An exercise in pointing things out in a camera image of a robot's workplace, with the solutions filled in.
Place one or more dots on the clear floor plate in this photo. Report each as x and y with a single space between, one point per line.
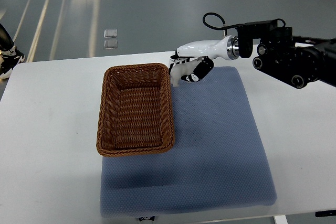
110 33
110 44

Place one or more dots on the brown wicker basket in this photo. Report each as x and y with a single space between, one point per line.
136 114

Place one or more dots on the white toy bear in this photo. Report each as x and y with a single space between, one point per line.
185 69

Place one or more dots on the white table leg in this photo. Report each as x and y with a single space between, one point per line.
281 219

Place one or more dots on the blue grey cushion mat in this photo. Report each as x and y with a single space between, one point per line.
217 161

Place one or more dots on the black white sneaker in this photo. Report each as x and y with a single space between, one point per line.
10 59

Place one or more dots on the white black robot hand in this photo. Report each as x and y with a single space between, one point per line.
208 50

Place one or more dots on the lower clear floor plate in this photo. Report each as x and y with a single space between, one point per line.
110 44

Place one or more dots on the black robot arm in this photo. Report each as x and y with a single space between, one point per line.
294 60

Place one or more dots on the upper clear floor plate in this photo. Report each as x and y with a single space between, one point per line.
110 33

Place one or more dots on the black table control panel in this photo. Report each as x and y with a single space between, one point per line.
327 213

